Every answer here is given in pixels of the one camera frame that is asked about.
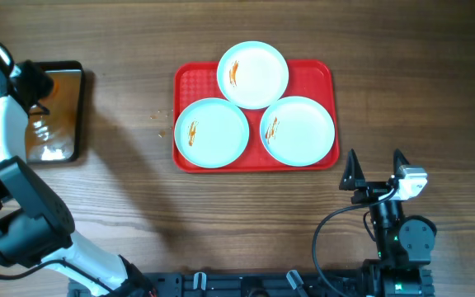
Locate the red plastic tray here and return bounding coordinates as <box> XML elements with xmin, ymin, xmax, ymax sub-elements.
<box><xmin>172</xmin><ymin>59</ymin><xmax>341</xmax><ymax>173</ymax></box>

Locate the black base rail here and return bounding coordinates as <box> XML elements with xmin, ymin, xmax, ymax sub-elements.
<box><xmin>67</xmin><ymin>268</ymin><xmax>435</xmax><ymax>297</ymax></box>

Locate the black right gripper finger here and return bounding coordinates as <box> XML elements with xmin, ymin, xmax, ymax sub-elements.
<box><xmin>393</xmin><ymin>148</ymin><xmax>410</xmax><ymax>176</ymax></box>
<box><xmin>339</xmin><ymin>149</ymin><xmax>365</xmax><ymax>191</ymax></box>

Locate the white plate top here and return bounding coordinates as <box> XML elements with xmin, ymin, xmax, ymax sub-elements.
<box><xmin>216</xmin><ymin>40</ymin><xmax>289</xmax><ymax>110</ymax></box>

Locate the black water basin tray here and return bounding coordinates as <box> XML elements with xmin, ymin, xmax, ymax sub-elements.
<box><xmin>26</xmin><ymin>60</ymin><xmax>86</xmax><ymax>164</ymax></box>

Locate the white plate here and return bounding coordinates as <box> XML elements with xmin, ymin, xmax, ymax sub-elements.
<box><xmin>259</xmin><ymin>96</ymin><xmax>336</xmax><ymax>167</ymax></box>
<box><xmin>174</xmin><ymin>97</ymin><xmax>250</xmax><ymax>169</ymax></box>
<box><xmin>216</xmin><ymin>40</ymin><xmax>289</xmax><ymax>110</ymax></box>

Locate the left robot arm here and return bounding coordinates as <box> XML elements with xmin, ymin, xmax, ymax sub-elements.
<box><xmin>0</xmin><ymin>43</ymin><xmax>158</xmax><ymax>296</ymax></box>

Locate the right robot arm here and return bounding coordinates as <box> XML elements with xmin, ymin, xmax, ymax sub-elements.
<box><xmin>339</xmin><ymin>149</ymin><xmax>437</xmax><ymax>297</ymax></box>

